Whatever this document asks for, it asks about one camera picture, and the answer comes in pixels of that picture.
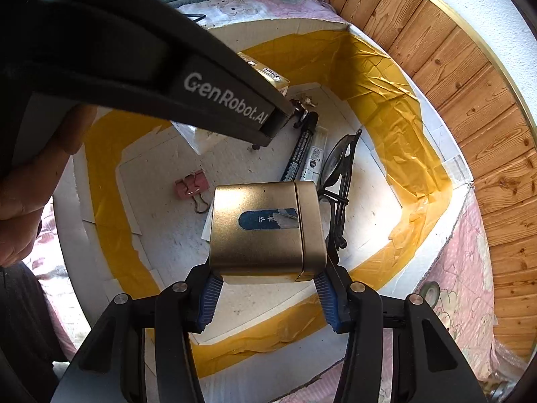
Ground person's dark clothing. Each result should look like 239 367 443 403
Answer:
0 260 76 403

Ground small white packet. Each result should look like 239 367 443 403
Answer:
300 128 330 182

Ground clear bubble wrap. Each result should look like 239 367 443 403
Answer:
482 336 529 399

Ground black eyeglasses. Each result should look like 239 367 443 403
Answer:
316 129 363 249

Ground person's left hand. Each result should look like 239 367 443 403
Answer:
0 105 97 267

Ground cream carton box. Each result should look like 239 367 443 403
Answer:
235 50 290 99

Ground black marker pen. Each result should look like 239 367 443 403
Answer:
280 111 320 181

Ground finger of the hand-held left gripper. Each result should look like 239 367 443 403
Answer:
185 12 306 130

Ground pink binder clip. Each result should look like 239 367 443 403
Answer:
175 171 210 213

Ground white cardboard box yellow tape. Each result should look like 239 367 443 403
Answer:
50 2 475 403

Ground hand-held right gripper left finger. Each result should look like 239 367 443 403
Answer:
50 264 225 403

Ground gold tin box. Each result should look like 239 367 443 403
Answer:
208 181 328 284

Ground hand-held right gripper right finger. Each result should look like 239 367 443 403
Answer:
314 256 487 403

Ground grey tape roll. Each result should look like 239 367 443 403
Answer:
414 280 441 309

